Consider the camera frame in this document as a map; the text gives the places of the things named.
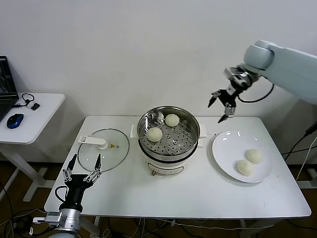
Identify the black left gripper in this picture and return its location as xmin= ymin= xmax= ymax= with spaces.
xmin=58 ymin=153 xmax=103 ymax=208

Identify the round white plate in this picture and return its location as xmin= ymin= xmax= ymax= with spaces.
xmin=211 ymin=130 xmax=274 ymax=183

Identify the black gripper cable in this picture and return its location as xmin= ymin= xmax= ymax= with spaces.
xmin=237 ymin=83 xmax=275 ymax=103
xmin=54 ymin=185 xmax=69 ymax=203

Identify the black laptop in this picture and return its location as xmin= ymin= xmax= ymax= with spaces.
xmin=0 ymin=56 xmax=20 ymax=123

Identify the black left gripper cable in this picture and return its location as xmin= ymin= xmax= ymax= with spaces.
xmin=54 ymin=185 xmax=69 ymax=203

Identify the blue computer mouse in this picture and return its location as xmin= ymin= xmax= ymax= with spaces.
xmin=6 ymin=113 xmax=25 ymax=129

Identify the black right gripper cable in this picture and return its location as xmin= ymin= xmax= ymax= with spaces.
xmin=237 ymin=83 xmax=275 ymax=103

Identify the white side table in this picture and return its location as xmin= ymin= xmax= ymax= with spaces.
xmin=0 ymin=93 xmax=66 ymax=203

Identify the white hanging cable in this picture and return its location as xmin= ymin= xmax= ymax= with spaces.
xmin=296 ymin=138 xmax=317 ymax=181

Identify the perforated steel steamer basket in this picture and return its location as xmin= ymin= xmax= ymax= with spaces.
xmin=137 ymin=106 xmax=201 ymax=162

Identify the glass lid with white handle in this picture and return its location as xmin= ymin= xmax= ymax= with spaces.
xmin=77 ymin=128 xmax=130 ymax=174

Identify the white steamed baozi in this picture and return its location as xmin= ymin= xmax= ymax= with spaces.
xmin=147 ymin=127 xmax=163 ymax=142
xmin=164 ymin=113 xmax=180 ymax=127
xmin=236 ymin=160 xmax=256 ymax=176
xmin=245 ymin=148 xmax=263 ymax=164

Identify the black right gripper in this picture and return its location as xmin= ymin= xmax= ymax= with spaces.
xmin=207 ymin=84 xmax=242 ymax=124

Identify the black looped thin cable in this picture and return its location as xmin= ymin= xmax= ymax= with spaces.
xmin=11 ymin=93 xmax=35 ymax=109

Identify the black cable with plug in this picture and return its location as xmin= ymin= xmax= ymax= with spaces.
xmin=281 ymin=122 xmax=317 ymax=160

